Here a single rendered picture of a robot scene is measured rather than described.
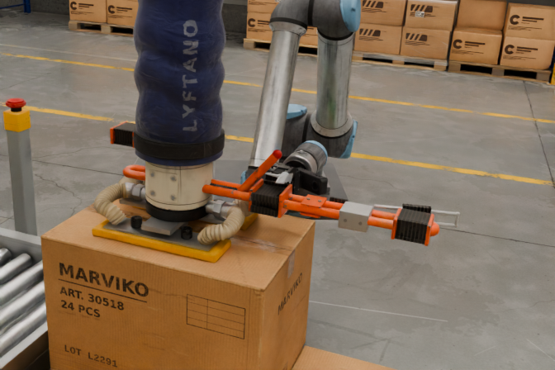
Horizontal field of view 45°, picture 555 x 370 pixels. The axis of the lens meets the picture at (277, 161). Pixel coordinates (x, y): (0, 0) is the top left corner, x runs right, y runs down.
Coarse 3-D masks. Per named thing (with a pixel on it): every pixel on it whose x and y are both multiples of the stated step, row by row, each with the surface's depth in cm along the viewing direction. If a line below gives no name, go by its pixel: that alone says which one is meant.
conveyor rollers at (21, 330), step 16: (0, 256) 235; (0, 272) 224; (16, 272) 230; (32, 272) 226; (0, 288) 215; (16, 288) 218; (32, 288) 216; (0, 304) 211; (16, 304) 207; (32, 304) 212; (0, 320) 200; (32, 320) 200; (0, 336) 191; (16, 336) 193; (0, 352) 187
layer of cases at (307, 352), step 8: (304, 352) 193; (312, 352) 193; (320, 352) 194; (328, 352) 194; (296, 360) 189; (304, 360) 190; (312, 360) 190; (320, 360) 190; (328, 360) 190; (336, 360) 190; (344, 360) 191; (352, 360) 191; (360, 360) 191; (296, 368) 186; (304, 368) 186; (312, 368) 186; (320, 368) 186; (328, 368) 187; (336, 368) 187; (344, 368) 187; (352, 368) 187; (360, 368) 187; (368, 368) 188; (376, 368) 188; (384, 368) 188; (392, 368) 188
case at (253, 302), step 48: (48, 240) 166; (96, 240) 165; (240, 240) 170; (288, 240) 171; (48, 288) 171; (96, 288) 165; (144, 288) 160; (192, 288) 155; (240, 288) 150; (288, 288) 168; (48, 336) 176; (96, 336) 170; (144, 336) 165; (192, 336) 160; (240, 336) 155; (288, 336) 177
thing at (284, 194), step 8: (256, 184) 164; (264, 184) 167; (272, 184) 167; (280, 184) 166; (288, 184) 166; (256, 192) 160; (264, 192) 162; (272, 192) 162; (280, 192) 163; (288, 192) 163; (256, 200) 160; (264, 200) 159; (272, 200) 158; (280, 200) 158; (256, 208) 160; (264, 208) 160; (272, 208) 160; (280, 208) 159; (280, 216) 160
